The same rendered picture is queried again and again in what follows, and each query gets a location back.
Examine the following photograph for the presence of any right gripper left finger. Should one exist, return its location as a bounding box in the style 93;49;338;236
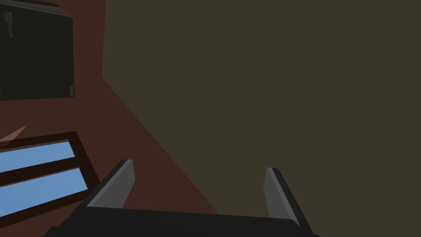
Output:
86;159;136;209

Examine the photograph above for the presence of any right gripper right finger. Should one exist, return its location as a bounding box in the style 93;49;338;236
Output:
263;167;301;227

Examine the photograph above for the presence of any dark framed window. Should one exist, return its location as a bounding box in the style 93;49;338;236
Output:
0;130;101;229

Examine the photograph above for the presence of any black refrigerator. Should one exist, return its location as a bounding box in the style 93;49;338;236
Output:
0;0;75;101

